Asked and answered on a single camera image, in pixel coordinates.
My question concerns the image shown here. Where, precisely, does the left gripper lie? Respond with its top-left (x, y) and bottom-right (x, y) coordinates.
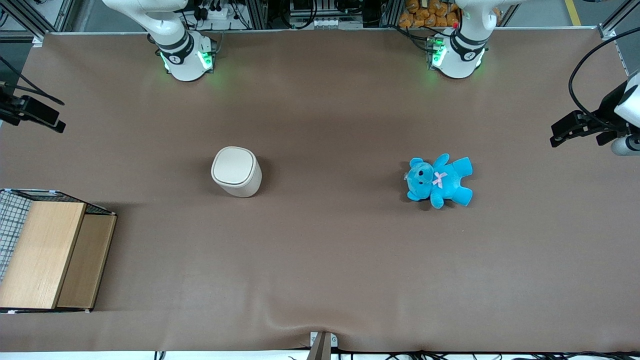
top-left (550, 72), bottom-right (640, 148)

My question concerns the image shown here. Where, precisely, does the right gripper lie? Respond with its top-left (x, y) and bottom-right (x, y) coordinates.
top-left (0, 94), bottom-right (66, 134)

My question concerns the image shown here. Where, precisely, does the beige trash can lid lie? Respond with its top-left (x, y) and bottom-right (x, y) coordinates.
top-left (211, 146), bottom-right (257, 187)

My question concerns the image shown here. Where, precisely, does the beige plastic trash can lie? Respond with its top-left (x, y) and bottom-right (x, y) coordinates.
top-left (210, 146), bottom-right (263, 198)

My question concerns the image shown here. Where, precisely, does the wooden step shelf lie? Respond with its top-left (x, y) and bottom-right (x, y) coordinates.
top-left (0, 188), bottom-right (118, 314)

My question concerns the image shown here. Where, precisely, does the light wooden shelf board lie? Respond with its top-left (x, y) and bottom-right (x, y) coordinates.
top-left (0, 201), bottom-right (87, 310)

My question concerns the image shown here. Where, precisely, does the dark wooden shelf board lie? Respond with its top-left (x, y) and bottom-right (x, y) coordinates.
top-left (56, 214), bottom-right (117, 309)

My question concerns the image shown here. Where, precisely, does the blue teddy bear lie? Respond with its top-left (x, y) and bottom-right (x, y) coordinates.
top-left (404, 153), bottom-right (474, 210)

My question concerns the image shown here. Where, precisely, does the white power strip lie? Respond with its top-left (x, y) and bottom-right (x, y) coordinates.
top-left (197, 5), bottom-right (237, 22)

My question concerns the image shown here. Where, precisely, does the orange packaged goods pile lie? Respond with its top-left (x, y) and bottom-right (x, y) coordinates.
top-left (398, 0), bottom-right (462, 29)

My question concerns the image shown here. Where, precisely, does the white terminal block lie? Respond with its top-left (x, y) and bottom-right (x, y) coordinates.
top-left (311, 17), bottom-right (362, 29)

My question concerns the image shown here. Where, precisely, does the brown table mat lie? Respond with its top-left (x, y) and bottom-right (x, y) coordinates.
top-left (0, 27), bottom-right (640, 354)

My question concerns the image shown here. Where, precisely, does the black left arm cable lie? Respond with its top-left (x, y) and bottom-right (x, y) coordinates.
top-left (569, 27), bottom-right (640, 128)

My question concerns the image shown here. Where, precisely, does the aluminium frame post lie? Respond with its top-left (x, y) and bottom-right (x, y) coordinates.
top-left (597, 0), bottom-right (640, 41)
top-left (0, 0), bottom-right (76, 47)
top-left (379, 0), bottom-right (404, 29)
top-left (245, 0), bottom-right (269, 31)

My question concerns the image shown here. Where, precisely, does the long black floor cable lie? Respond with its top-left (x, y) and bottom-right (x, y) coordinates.
top-left (287, 349), bottom-right (640, 360)

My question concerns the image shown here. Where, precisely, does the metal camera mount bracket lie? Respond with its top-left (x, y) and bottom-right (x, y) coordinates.
top-left (306, 331), bottom-right (339, 360)

